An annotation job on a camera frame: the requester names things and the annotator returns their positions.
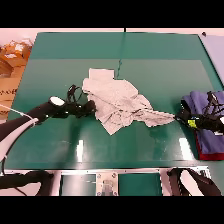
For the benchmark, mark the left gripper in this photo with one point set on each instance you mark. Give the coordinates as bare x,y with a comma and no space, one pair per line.
88,107

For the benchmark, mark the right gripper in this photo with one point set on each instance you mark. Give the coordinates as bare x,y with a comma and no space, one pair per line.
184,117

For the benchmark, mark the grey T-shirt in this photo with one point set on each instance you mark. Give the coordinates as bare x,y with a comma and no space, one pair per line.
116,100

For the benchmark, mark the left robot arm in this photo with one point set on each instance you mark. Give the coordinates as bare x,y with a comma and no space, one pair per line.
20,121

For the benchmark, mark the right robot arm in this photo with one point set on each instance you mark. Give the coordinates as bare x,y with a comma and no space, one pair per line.
210,124

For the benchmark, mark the red garment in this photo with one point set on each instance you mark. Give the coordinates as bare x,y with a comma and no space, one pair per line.
208,156

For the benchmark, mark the brown cardboard box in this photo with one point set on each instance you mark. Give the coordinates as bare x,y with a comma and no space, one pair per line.
15,53
8,88

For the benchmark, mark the silver frame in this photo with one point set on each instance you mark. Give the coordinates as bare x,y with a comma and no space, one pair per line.
106,182

